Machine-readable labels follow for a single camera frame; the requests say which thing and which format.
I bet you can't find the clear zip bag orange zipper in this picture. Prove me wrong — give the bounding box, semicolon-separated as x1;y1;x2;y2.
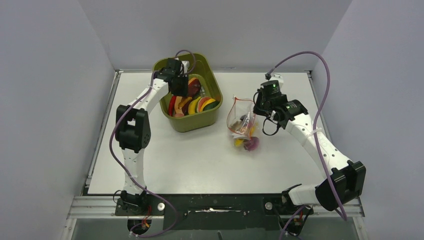
226;95;260;152

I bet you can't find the purple red onion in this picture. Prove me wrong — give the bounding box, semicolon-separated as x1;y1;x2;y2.
243;136;260;152

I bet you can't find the long yellow chili pepper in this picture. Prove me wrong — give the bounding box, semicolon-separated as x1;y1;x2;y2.
233;126;256;147

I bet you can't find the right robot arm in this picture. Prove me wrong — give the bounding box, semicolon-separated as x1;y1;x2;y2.
253;80;366;214

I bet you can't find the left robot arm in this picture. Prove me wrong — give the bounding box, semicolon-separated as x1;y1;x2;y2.
110;57;190;212

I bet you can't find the short red chili pepper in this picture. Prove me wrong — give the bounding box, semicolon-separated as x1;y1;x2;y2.
167;95;177;117

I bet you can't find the yellow banana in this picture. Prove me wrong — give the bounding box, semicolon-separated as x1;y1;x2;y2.
187;96;202;115

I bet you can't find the watermelon slice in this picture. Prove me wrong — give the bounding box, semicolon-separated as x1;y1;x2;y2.
196;96;211;113

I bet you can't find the olive green plastic basket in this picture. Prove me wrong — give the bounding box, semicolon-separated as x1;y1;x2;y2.
159;53;223;133

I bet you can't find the dark green avocado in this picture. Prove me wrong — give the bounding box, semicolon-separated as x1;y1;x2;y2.
203;101;220;112

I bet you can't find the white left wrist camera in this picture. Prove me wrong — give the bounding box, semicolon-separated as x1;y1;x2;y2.
180;60;190;75

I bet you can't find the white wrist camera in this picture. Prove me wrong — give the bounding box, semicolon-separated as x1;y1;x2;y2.
265;73;284;86
180;60;190;75

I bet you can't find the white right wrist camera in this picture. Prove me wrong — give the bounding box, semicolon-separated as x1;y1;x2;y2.
265;73;284;86

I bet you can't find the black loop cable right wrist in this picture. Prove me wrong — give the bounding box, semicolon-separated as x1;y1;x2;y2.
261;112;282;137

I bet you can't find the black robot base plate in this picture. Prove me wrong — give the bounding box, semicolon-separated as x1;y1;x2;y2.
115;191;314;236

